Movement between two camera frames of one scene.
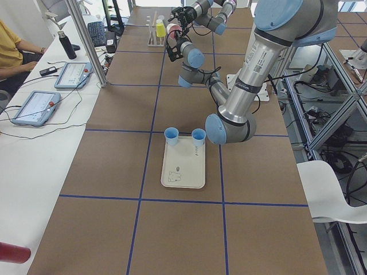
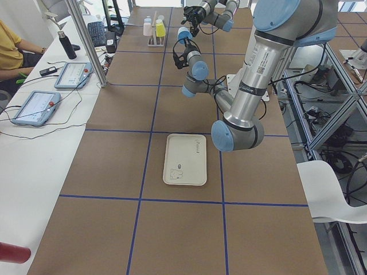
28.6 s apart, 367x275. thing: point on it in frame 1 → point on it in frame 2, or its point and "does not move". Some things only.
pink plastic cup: (171, 28) → (147, 29)
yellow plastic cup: (160, 28) does not move
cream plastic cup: (160, 20) does not move
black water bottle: (70, 51) does not move
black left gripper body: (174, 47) → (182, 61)
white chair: (324, 197) does not move
